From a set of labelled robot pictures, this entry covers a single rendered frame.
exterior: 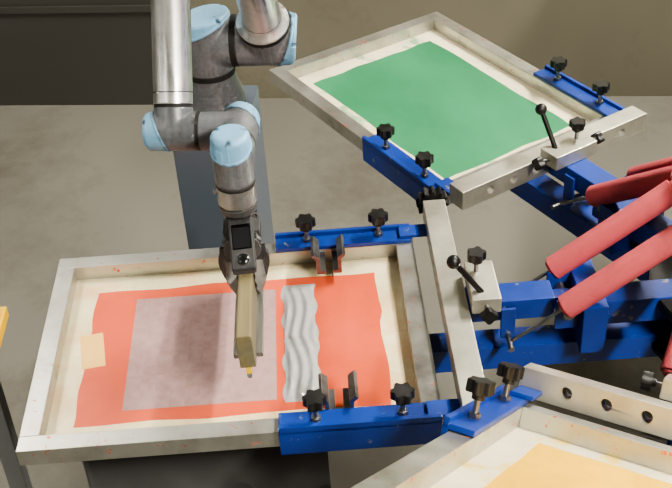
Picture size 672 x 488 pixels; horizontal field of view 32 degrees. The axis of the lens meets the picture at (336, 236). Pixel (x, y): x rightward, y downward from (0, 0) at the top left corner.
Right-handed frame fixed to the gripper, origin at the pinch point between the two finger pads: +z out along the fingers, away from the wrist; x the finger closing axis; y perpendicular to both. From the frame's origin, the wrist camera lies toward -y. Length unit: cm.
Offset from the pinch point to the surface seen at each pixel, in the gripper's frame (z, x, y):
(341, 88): 14, -23, 103
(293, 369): 12.8, -7.9, -9.9
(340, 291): 13.7, -18.4, 14.4
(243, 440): 11.4, 1.6, -29.4
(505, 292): 5, -51, 0
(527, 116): 14, -71, 81
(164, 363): 13.6, 18.2, -4.5
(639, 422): -5, -65, -48
